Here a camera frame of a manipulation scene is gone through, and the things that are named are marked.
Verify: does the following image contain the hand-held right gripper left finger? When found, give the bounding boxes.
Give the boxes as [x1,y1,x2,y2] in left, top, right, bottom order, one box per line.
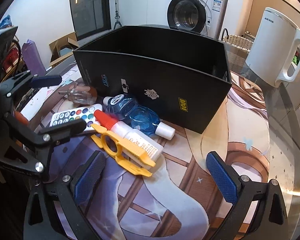
[24,151,107,240]

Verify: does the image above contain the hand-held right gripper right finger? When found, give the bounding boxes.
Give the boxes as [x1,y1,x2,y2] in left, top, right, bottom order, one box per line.
[205,151,289,240]

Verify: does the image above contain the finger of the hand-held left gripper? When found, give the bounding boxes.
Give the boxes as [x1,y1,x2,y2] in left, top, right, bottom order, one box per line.
[0,71,63,99]
[4,113,87,173]

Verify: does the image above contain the white remote control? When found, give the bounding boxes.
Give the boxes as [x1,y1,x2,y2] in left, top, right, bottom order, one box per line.
[49,104,103,134]

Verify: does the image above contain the clear brown glass bottle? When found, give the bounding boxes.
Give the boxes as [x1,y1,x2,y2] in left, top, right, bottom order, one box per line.
[58,85,98,105]

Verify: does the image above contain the blue liquid bottle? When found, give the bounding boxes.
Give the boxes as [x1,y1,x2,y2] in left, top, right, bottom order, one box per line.
[103,94,138,115]
[126,106,175,140]

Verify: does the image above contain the yellow plastic tool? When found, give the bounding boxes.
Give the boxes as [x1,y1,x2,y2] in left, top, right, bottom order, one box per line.
[90,124,157,178]

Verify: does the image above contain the white bottle red cap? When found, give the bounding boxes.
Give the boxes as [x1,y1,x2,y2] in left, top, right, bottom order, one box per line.
[94,110,164,162]

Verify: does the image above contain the black storage box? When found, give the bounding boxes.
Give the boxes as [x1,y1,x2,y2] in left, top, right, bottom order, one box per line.
[72,25,232,134]

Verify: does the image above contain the purple rolled mat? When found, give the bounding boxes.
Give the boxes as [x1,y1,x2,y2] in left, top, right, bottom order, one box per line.
[22,39,46,77]

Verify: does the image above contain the blue shoes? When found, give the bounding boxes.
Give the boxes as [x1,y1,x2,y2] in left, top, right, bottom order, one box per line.
[0,15,15,32]

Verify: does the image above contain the brown cardboard box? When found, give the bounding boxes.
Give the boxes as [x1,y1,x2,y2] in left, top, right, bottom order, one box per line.
[49,32,79,68]

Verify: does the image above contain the printed desk mat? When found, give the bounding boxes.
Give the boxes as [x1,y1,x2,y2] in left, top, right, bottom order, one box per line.
[20,62,270,240]

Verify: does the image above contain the dark glass door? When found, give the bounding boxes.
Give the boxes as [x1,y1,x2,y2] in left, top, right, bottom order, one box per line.
[69,0,113,42]

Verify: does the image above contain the mop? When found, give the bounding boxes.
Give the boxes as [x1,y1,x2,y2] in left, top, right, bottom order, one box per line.
[112,0,123,30]

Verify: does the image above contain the white base cabinet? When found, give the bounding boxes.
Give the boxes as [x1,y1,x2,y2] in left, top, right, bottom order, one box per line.
[117,0,169,27]

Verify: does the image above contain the wicker basket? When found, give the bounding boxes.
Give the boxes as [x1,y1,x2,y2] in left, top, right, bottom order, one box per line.
[221,27,255,53]

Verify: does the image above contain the white electric kettle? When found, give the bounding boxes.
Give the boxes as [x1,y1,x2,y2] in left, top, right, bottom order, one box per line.
[245,7,300,88]

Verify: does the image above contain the black power cable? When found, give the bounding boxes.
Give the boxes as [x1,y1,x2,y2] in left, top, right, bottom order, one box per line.
[205,0,212,29]

